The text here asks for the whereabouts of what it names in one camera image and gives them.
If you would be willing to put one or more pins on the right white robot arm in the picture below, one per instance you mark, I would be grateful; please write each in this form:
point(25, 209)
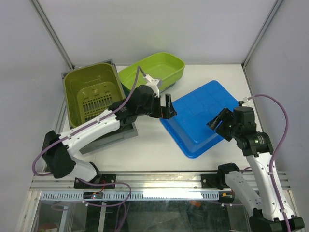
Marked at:
point(267, 206)

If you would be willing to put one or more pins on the aluminium front rail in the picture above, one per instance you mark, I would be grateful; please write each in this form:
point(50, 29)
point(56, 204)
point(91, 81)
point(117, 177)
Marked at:
point(139, 181)

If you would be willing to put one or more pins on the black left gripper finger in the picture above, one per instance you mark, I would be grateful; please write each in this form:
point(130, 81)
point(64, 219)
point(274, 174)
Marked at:
point(166, 110)
point(172, 112)

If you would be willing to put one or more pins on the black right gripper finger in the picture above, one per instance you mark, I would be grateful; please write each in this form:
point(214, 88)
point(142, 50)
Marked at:
point(221, 117)
point(224, 130)

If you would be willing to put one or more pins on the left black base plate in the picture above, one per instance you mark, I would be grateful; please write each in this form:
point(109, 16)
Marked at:
point(105, 178)

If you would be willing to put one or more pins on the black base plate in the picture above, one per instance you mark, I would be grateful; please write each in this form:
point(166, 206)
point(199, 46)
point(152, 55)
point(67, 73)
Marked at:
point(210, 181)
point(105, 178)

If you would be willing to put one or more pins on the right aluminium corner post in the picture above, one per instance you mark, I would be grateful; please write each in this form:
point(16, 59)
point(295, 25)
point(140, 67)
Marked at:
point(266, 24)

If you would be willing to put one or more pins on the lime green plastic tub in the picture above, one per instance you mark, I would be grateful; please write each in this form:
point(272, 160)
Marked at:
point(165, 66)

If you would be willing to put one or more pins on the white slotted cable duct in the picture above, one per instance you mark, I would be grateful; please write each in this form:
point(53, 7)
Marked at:
point(146, 195)

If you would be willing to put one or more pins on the teal plastic tub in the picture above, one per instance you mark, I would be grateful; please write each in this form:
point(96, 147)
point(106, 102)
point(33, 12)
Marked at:
point(127, 91)

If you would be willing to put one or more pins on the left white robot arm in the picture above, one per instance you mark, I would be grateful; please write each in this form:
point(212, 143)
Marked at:
point(60, 149)

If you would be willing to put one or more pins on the left aluminium corner post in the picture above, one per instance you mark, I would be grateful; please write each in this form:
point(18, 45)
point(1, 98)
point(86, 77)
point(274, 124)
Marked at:
point(52, 33)

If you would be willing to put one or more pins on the olive green slotted basket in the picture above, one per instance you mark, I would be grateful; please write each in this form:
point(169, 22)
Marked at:
point(90, 90)

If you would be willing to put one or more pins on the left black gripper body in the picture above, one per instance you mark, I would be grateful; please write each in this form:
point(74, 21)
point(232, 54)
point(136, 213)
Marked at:
point(153, 108)

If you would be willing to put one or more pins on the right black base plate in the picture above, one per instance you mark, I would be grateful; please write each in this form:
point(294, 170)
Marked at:
point(210, 181)

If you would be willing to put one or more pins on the large blue plastic container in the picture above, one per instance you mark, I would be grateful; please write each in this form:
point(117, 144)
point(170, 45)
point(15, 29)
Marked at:
point(194, 110)

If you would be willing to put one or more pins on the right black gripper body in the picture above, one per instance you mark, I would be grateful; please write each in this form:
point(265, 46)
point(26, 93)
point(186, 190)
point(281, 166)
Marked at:
point(235, 130)

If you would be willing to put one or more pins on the aluminium corner post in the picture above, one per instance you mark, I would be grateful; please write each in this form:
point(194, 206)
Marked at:
point(52, 33)
point(266, 24)

